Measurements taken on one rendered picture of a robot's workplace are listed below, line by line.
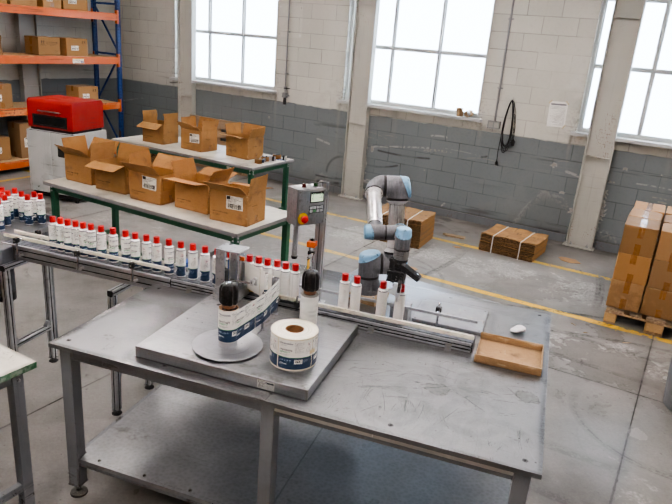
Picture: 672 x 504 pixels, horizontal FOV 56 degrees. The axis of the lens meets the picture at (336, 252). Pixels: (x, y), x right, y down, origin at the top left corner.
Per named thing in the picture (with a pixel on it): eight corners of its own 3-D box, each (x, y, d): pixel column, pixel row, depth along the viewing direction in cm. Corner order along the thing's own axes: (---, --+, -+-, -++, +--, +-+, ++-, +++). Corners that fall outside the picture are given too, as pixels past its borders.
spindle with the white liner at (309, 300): (295, 331, 295) (298, 271, 286) (302, 323, 303) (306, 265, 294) (312, 335, 293) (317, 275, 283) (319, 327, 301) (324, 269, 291)
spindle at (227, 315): (213, 345, 273) (214, 284, 264) (223, 337, 281) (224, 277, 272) (231, 350, 271) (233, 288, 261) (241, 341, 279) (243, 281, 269)
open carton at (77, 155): (53, 180, 566) (50, 138, 554) (93, 173, 603) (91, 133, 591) (84, 188, 549) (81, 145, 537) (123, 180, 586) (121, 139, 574)
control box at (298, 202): (285, 221, 322) (287, 185, 316) (313, 218, 332) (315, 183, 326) (296, 227, 314) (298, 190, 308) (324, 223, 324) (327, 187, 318)
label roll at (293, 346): (325, 359, 272) (328, 329, 267) (295, 376, 257) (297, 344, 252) (290, 343, 283) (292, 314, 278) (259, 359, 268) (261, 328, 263)
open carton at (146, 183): (118, 199, 522) (116, 154, 509) (157, 190, 560) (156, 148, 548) (153, 208, 506) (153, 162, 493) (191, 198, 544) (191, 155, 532)
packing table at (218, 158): (113, 199, 807) (111, 138, 782) (159, 189, 873) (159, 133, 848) (250, 236, 706) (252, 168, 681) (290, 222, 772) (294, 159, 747)
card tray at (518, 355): (473, 361, 291) (474, 353, 290) (480, 338, 314) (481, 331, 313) (540, 376, 282) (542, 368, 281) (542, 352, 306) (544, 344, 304)
